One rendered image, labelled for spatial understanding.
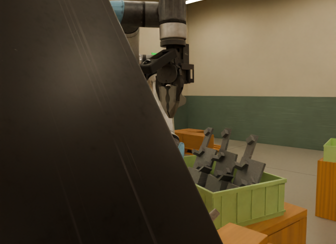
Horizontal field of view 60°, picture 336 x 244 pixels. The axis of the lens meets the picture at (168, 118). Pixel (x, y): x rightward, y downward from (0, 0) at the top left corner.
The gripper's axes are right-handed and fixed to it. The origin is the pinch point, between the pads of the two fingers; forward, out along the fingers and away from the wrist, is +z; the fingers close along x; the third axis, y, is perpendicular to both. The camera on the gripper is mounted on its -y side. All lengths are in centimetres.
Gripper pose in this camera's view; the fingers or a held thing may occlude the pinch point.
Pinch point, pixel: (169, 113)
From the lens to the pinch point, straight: 81.0
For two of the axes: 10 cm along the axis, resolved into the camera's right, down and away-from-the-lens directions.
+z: 0.1, 10.0, 0.9
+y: 6.5, -0.7, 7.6
